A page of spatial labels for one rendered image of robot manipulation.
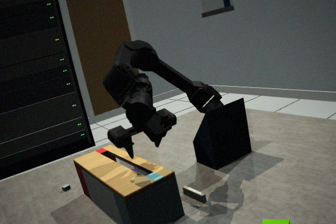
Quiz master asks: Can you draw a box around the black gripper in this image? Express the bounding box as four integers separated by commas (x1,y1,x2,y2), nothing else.
107,104,176,159

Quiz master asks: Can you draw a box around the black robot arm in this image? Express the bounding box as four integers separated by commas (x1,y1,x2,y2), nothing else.
102,40,223,142

